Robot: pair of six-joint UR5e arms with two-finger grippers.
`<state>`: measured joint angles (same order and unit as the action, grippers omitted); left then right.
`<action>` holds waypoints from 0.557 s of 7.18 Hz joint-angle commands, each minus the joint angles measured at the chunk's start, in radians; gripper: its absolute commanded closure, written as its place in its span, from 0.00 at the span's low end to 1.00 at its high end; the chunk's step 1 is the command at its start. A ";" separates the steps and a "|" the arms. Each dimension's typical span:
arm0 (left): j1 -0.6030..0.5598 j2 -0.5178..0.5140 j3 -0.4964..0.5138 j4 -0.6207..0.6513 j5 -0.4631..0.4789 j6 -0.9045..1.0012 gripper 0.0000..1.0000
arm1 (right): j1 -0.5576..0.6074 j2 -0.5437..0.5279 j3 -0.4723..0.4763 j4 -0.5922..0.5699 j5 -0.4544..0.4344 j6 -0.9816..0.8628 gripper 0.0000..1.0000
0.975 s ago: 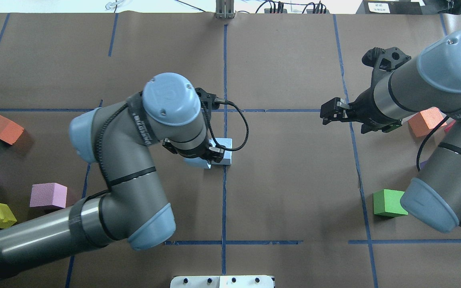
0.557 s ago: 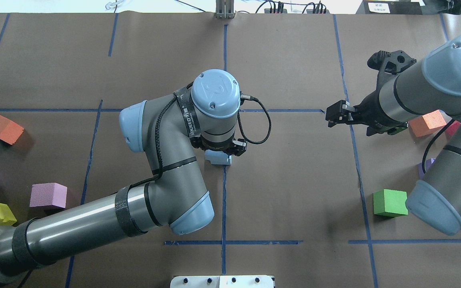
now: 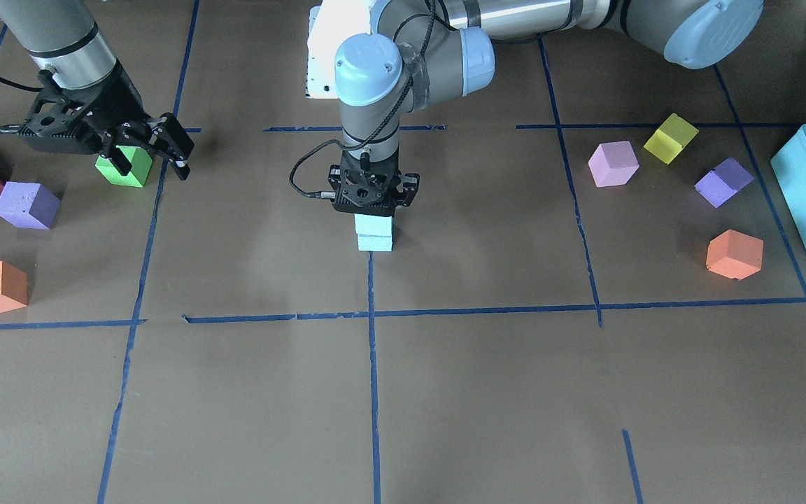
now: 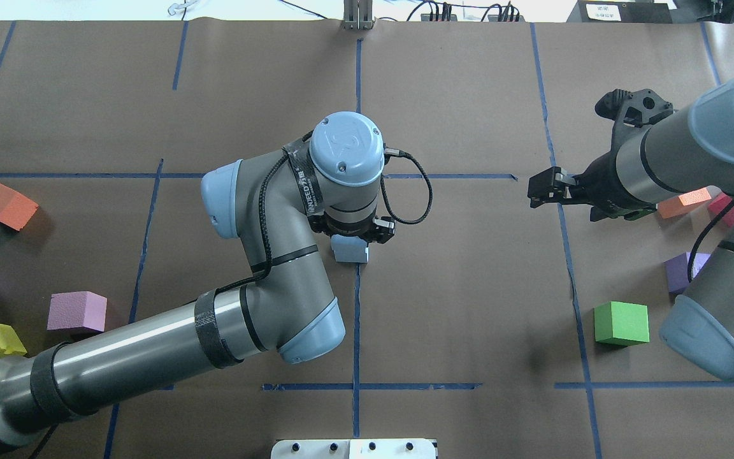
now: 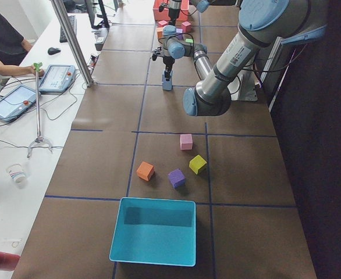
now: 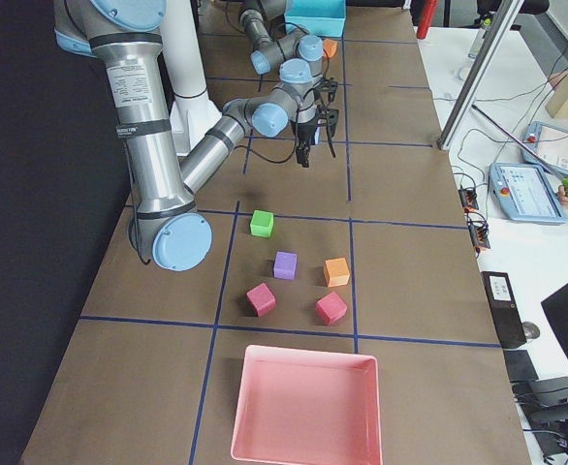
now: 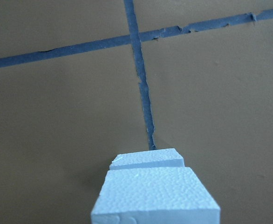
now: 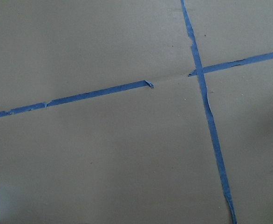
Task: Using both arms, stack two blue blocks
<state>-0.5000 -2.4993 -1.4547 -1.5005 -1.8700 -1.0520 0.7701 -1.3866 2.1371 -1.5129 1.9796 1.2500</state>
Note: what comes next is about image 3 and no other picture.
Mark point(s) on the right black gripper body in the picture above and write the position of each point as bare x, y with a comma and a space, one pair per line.
117, 103

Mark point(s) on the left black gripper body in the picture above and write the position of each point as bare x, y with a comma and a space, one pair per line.
411, 187

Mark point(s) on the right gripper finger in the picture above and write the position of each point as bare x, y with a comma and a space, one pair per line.
173, 143
110, 148

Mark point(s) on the light blue foam block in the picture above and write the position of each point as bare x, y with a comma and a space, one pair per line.
375, 243
373, 225

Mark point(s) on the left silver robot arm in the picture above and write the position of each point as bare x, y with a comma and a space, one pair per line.
388, 58

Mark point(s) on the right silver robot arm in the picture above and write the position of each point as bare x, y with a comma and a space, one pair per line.
64, 38

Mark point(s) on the purple foam block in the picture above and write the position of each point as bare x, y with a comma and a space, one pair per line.
723, 182
28, 205

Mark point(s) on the pink foam block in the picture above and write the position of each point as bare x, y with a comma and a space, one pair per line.
613, 163

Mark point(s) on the yellow foam block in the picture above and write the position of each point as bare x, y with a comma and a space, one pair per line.
670, 138

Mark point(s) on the white pedestal column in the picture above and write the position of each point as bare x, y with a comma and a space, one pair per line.
330, 24

